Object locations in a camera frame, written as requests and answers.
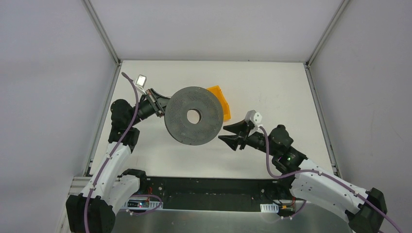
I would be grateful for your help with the black cable spool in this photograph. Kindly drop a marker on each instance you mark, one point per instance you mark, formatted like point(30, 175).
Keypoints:
point(193, 116)

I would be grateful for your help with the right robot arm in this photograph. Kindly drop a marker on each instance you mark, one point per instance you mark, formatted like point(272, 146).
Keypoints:
point(363, 210)

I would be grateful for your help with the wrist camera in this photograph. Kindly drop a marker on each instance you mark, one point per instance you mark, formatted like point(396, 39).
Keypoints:
point(140, 82)
point(253, 117)

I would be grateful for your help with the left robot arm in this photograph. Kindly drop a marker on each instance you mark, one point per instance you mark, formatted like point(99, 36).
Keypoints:
point(94, 210)

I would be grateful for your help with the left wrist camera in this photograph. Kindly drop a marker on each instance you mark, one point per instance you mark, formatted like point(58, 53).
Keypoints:
point(140, 82)

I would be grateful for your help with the controller board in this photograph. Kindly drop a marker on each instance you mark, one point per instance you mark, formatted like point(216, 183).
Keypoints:
point(286, 209)
point(137, 204)

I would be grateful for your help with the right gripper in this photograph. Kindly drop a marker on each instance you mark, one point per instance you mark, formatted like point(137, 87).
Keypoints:
point(245, 135)

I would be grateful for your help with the left controller board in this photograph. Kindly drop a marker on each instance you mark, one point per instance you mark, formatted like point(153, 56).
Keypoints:
point(137, 204)

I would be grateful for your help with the yellow plastic bin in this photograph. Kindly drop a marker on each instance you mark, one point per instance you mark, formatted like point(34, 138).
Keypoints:
point(216, 90)

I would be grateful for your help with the right controller board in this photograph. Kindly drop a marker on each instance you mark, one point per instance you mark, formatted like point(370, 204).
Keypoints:
point(286, 209)

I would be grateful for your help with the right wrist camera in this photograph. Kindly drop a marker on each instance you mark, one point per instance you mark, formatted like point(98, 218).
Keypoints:
point(253, 117)

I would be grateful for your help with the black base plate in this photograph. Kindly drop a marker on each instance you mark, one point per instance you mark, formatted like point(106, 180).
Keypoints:
point(208, 194)

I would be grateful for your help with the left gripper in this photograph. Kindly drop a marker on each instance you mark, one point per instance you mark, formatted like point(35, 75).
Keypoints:
point(154, 102)

